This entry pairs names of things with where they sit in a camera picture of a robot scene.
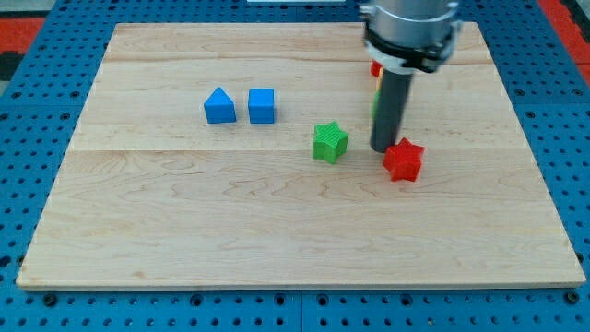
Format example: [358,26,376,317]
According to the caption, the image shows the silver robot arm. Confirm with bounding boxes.
[359,0,462,75]

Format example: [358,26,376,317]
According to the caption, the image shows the green star block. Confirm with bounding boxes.
[313,121,348,164]

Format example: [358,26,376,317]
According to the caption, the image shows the green circle block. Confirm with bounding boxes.
[371,90,380,120]

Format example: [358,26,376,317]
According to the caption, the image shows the red star block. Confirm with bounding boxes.
[383,137,426,182]

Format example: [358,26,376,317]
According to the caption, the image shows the blue cube block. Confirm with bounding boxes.
[248,88,275,124]

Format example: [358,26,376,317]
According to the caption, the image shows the wooden board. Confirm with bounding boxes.
[17,23,585,291]

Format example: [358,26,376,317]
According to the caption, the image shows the blue triangle block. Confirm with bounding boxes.
[204,87,237,124]

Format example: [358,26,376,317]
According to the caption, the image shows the yellow block behind rod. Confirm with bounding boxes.
[376,74,383,91]

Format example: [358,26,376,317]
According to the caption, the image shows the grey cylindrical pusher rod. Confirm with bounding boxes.
[370,70,413,153]

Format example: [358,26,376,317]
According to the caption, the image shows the red block behind rod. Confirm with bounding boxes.
[370,60,383,77]

